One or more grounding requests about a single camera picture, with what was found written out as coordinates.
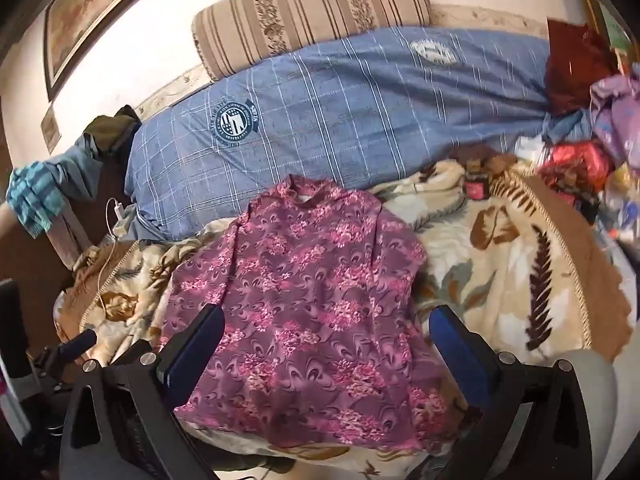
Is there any shiny red packet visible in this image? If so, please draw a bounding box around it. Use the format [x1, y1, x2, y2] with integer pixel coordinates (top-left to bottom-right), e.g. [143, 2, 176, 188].
[537, 141, 613, 193]

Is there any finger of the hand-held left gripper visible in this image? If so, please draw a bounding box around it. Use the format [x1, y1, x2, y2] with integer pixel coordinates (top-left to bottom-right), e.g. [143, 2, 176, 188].
[59, 329, 98, 361]

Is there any light purple cloth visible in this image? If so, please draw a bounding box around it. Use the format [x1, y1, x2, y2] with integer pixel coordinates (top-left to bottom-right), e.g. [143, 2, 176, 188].
[590, 65, 640, 171]

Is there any olive green cloth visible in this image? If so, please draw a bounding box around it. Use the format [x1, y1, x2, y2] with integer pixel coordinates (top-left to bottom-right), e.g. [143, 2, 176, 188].
[82, 105, 143, 161]

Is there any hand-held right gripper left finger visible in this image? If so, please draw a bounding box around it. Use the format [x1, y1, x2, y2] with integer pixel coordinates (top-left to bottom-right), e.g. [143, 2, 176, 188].
[59, 304, 226, 480]

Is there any framed wall picture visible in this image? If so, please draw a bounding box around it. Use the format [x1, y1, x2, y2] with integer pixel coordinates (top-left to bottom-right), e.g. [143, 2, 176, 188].
[42, 0, 196, 103]

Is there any beige striped pillow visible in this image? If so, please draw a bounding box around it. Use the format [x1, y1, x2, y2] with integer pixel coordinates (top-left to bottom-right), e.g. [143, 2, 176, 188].
[192, 0, 432, 81]

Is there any grey-blue cloth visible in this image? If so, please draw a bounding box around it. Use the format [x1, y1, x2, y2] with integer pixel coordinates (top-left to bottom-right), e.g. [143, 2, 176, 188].
[42, 135, 108, 201]

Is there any teal striped cloth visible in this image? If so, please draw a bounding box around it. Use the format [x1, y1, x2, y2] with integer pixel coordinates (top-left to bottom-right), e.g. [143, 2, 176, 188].
[6, 162, 66, 238]

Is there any small wall frame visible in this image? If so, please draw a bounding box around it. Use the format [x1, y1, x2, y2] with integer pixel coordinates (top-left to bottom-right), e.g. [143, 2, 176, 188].
[40, 102, 63, 156]

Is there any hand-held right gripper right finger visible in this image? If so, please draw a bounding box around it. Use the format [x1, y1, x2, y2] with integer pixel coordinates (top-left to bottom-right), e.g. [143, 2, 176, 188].
[407, 304, 593, 480]

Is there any blue plaid pillow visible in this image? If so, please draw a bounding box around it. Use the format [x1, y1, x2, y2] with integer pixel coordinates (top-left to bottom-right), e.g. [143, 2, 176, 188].
[124, 26, 556, 241]

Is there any blue cloth scrap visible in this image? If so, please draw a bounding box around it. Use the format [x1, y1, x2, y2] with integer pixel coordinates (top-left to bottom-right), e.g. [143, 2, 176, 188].
[542, 110, 596, 143]

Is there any beige leaf-print blanket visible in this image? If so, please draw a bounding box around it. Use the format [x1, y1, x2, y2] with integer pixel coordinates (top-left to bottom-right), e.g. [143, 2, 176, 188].
[52, 157, 636, 480]

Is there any white charger with cable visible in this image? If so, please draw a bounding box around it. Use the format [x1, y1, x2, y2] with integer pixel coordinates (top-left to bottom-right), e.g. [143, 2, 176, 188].
[95, 197, 132, 311]

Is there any small dark jar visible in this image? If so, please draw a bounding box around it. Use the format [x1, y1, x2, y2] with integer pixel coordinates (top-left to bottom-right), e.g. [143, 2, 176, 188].
[462, 160, 493, 201]

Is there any purple floral shirt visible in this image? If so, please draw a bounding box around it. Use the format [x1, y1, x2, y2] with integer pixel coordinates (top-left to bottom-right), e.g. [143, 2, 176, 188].
[160, 175, 451, 453]

